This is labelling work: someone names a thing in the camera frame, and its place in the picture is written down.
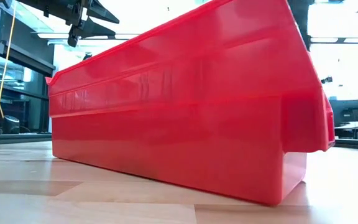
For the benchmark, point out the black monitor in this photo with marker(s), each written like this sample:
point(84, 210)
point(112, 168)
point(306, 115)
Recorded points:
point(346, 110)

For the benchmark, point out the ceiling light strip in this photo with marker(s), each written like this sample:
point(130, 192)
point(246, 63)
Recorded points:
point(353, 40)
point(51, 35)

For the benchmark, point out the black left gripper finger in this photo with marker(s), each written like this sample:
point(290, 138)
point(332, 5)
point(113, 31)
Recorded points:
point(89, 31)
point(99, 12)

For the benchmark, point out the red plastic bin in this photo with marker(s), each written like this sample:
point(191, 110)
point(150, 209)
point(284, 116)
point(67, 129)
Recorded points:
point(166, 124)

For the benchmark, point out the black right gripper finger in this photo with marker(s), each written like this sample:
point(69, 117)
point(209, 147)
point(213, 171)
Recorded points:
point(303, 15)

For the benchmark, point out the black desk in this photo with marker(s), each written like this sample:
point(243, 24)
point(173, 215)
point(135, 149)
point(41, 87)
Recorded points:
point(353, 127)

